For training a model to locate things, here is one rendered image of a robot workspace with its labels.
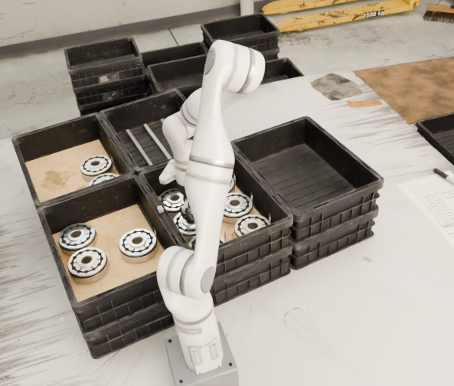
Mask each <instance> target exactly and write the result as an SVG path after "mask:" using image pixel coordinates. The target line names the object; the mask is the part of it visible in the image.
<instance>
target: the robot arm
mask: <svg viewBox="0 0 454 386"><path fill-rule="evenodd" d="M264 70H265V60H264V57H263V55H262V54H261V53H260V52H259V51H255V50H254V49H252V48H249V47H244V46H241V45H239V44H234V43H231V42H228V41H222V40H217V41H215V42H214V43H213V44H212V45H211V48H210V50H209V51H208V54H207V59H206V63H205V65H204V76H203V82H202V88H200V89H198V90H196V91H194V92H193V93H192V94H191V95H190V96H189V98H187V99H186V101H185V102H184V103H183V105H182V107H181V110H180V111H179V112H177V113H175V114H173V115H171V116H169V117H167V118H166V119H165V120H164V122H163V125H162V131H163V133H164V135H165V138H166V139H167V140H168V143H169V145H170V147H171V150H172V152H173V155H174V159H172V160H170V161H169V163H168V164H167V165H166V167H165V169H164V171H163V173H162V174H161V175H160V176H159V181H160V183H161V184H163V185H166V184H168V183H169V182H171V181H173V180H176V182H177V186H178V190H179V191H180V192H181V193H182V194H183V202H184V205H183V207H180V208H179V211H180V213H181V216H182V217H183V219H185V220H188V223H189V224H192V223H194V222H195V227H196V244H195V251H193V250H189V249H186V248H183V247H178V246H172V247H169V248H167V249H166V250H165V251H164V252H163V253H162V255H161V256H160V258H159V260H158V266H157V281H158V286H159V289H160V291H161V294H162V297H163V300H164V301H165V305H166V307H167V308H168V310H169V311H170V312H171V313H172V316H173V319H174V322H175V328H176V330H177V333H178V338H179V342H180V344H181V349H182V352H183V355H184V358H185V362H186V365H187V366H188V367H189V368H190V369H191V370H193V371H195V372H196V375H200V374H203V373H205V372H208V371H211V370H214V369H216V368H219V367H221V366H222V364H221V361H222V358H223V354H224V353H223V349H222V344H221V340H220V334H219V330H218V326H217V319H216V315H215V310H214V303H213V299H212V296H211V294H210V292H209V290H210V289H211V286H212V283H213V280H214V274H215V270H216V265H217V253H218V246H219V240H220V229H221V224H222V219H223V215H224V209H225V204H226V200H227V195H228V192H229V188H230V182H231V178H232V174H233V168H234V161H235V160H234V151H233V149H232V146H231V143H230V140H229V137H228V135H227V131H226V129H225V127H224V122H223V119H222V115H221V110H222V109H223V108H225V107H227V106H229V105H231V104H233V103H235V102H237V101H238V100H241V99H243V98H244V97H247V96H248V95H250V94H251V93H252V92H254V91H255V90H256V88H257V87H258V86H259V85H260V83H261V81H262V79H263V75H264ZM192 136H194V138H193V140H190V139H189V138H190V137H192ZM190 211H191V212H192V213H191V212H190Z"/></svg>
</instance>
